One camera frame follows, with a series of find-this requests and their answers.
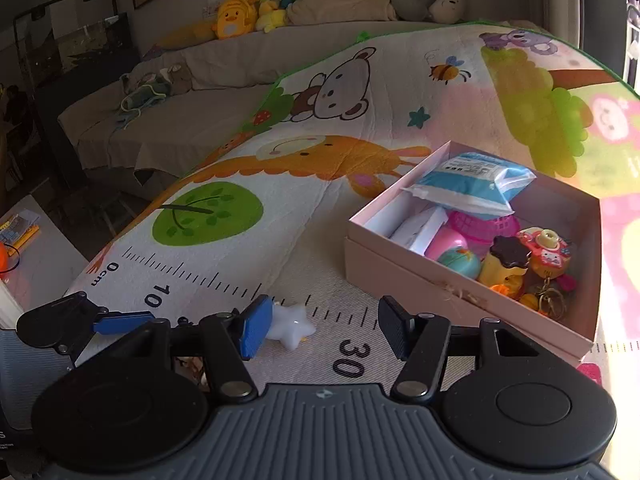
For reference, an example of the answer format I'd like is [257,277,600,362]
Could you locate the long yellow plush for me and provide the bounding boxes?
[155,20,218,51]

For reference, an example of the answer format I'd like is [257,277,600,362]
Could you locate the small grey plush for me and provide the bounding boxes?
[162,62,193,95]

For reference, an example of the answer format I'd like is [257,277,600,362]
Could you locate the white plastic box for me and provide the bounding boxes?
[389,206,449,257]

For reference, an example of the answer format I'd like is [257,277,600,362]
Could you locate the yellow blue booklet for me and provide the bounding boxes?
[0,212,41,251]

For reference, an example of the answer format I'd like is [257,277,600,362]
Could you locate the green cloth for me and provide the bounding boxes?
[117,72,173,126]

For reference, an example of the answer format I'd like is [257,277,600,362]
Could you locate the yellow toy with black cap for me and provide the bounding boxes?
[477,235,532,296]

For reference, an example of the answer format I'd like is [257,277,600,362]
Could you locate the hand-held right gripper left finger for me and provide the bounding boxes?
[97,294,275,405]

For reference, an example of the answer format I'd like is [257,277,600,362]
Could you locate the teal egg toy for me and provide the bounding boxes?
[437,247,482,281]

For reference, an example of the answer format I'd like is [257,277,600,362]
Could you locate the cartoon printed play mat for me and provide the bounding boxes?
[62,20,640,396]

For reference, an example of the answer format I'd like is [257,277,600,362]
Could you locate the blue white tissue packet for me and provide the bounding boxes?
[402,152,537,221]

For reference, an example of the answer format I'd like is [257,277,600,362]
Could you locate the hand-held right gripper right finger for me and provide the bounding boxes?
[377,296,538,405]

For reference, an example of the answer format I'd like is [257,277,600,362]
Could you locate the wooden stool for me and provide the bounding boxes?
[97,194,132,238]

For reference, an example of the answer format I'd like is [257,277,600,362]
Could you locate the white side table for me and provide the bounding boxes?
[0,195,90,328]

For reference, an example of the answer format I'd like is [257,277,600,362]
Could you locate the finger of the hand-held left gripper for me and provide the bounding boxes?
[16,292,156,356]

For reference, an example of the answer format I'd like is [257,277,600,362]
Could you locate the grey covered sofa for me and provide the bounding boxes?
[57,17,501,201]

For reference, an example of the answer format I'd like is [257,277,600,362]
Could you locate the glass fish tank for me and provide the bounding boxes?
[12,0,141,91]

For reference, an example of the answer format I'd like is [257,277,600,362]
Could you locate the colourful cartoon keychain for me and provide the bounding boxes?
[515,227,578,322]

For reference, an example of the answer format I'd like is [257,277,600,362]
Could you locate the pink cardboard box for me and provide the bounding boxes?
[344,141,603,361]

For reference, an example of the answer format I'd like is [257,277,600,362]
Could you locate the yellow duck plush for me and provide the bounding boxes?
[211,0,260,41]

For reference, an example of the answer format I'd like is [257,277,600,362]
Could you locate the small yellow plush toy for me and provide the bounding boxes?
[246,0,288,35]

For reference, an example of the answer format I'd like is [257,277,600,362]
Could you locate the pink plastic strainer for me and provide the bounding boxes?
[446,210,521,248]

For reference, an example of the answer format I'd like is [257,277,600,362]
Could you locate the white star toy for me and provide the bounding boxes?
[270,302,317,350]

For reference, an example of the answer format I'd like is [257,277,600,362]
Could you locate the pink egg toy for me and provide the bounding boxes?
[424,230,468,263]

